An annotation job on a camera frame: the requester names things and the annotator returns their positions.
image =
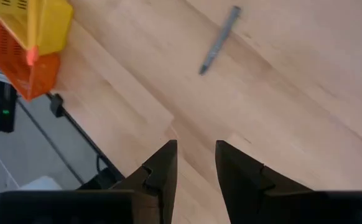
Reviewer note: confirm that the grey pen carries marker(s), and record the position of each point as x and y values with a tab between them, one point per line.
219	40

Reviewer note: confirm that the orange plastic bin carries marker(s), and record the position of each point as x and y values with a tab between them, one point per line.
22	77

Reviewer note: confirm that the yellow plastic bin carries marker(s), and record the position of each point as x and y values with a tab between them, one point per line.
47	28

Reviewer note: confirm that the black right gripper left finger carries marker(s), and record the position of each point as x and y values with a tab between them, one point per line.
156	186

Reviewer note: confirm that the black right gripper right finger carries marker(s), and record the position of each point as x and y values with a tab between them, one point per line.
243	186

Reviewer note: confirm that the yellow pencil orange eraser cap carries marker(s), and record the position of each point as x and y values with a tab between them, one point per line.
31	56

